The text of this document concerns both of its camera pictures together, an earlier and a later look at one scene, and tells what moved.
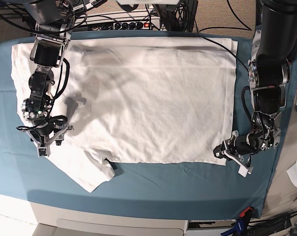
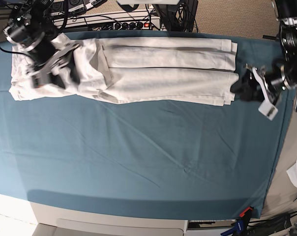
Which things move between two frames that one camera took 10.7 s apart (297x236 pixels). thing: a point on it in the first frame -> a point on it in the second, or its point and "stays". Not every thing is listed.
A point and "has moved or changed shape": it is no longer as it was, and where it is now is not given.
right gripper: (240, 148) -> (248, 85)
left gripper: (43, 133) -> (48, 57)
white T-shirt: (147, 100) has moved or changed shape
